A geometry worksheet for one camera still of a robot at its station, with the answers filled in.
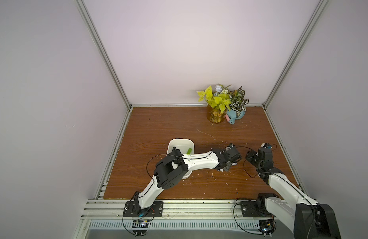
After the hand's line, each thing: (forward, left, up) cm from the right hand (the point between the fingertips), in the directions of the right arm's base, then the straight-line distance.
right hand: (251, 150), depth 88 cm
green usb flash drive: (+1, +38, -5) cm, 38 cm away
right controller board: (-37, -1, -7) cm, 38 cm away
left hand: (-6, +15, -3) cm, 16 cm away
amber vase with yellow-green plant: (+23, +20, +18) cm, 35 cm away
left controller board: (-39, +61, -9) cm, 73 cm away
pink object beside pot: (+29, +10, -4) cm, 31 cm away
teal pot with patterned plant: (+21, +8, +19) cm, 29 cm away
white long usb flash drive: (-11, +19, -4) cm, 22 cm away
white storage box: (+4, +42, -2) cm, 42 cm away
